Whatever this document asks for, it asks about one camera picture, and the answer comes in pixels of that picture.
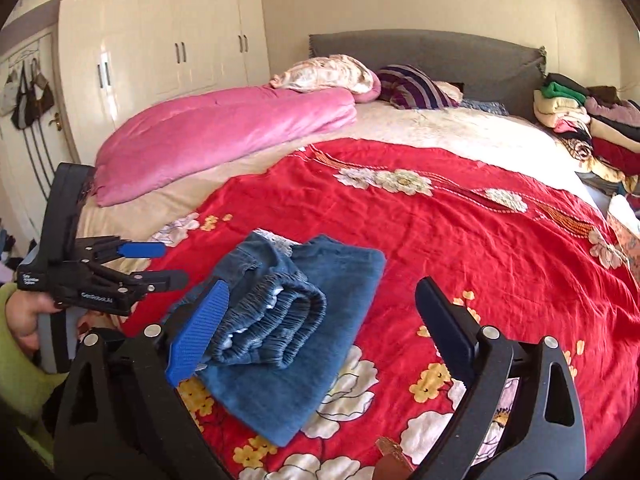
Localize light grey hanging bag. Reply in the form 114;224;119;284
0;72;18;117

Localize white door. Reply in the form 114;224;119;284
0;27;76;261

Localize blue denim pants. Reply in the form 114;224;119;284
165;230;388;448

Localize brown hanging bag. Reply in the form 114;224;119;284
27;60;56;116

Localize red floral bedspread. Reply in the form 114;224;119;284
120;137;640;480

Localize purple striped pillow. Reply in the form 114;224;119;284
376;64;463;111

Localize pile of folded clothes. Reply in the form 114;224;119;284
532;72;640;196

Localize white cloth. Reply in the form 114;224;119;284
606;194;640;233

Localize brown leather strap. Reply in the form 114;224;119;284
375;435;416;475

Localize person's left hand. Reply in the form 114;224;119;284
4;287;63;356

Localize pink quilt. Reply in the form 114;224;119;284
92;86;358;209

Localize black hanging bag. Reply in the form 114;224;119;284
11;62;36;131

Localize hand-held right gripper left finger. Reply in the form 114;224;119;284
52;279;232;480

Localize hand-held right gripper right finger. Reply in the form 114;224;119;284
410;276;588;480

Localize floral beige pillow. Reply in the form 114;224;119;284
270;55;382;107

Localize blue patterned cloth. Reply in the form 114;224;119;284
460;99;508;116

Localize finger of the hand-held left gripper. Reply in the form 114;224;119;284
76;235;167;264
99;265;189;299

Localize grey headboard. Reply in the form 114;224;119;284
307;29;548;121

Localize dark crumpled clothes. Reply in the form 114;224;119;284
0;217;31;281

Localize beige bed sheet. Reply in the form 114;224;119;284
75;100;601;261

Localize cream wardrobe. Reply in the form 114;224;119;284
57;0;273;163

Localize person's left forearm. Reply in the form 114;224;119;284
0;282;68;468

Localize peach patterned cloth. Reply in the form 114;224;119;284
612;220;640;273

